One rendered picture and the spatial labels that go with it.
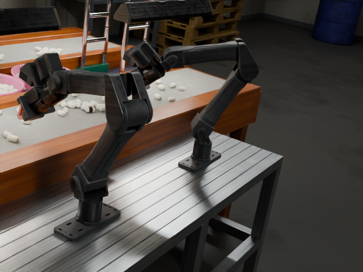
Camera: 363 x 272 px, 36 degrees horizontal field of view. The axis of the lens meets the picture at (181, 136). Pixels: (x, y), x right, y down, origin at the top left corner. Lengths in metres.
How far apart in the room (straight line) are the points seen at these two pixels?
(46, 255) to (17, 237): 0.10
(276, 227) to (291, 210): 0.25
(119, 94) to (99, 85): 0.09
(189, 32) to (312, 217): 3.09
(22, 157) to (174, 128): 0.70
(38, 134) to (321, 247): 1.69
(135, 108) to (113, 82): 0.08
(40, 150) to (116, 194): 0.25
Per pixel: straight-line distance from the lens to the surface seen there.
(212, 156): 2.03
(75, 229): 1.48
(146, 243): 1.48
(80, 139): 1.79
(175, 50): 1.83
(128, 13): 2.22
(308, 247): 2.98
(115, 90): 1.27
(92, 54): 2.80
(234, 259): 2.13
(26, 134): 1.86
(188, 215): 1.63
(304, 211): 3.33
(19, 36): 2.99
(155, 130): 2.03
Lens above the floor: 1.46
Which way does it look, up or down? 21 degrees down
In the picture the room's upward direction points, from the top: 9 degrees clockwise
